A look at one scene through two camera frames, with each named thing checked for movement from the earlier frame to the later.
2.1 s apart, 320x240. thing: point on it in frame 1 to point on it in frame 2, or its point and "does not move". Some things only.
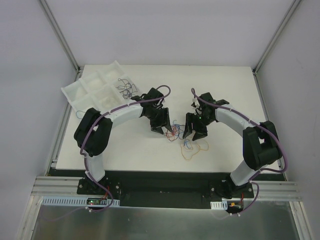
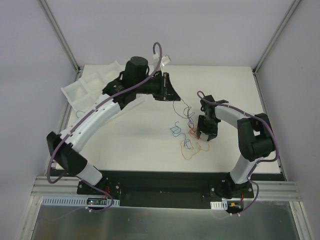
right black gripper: [196, 124] to [207, 129]
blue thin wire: [80, 111] does not move
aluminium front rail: [263, 190] does not move
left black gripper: [158, 119] to [164, 86]
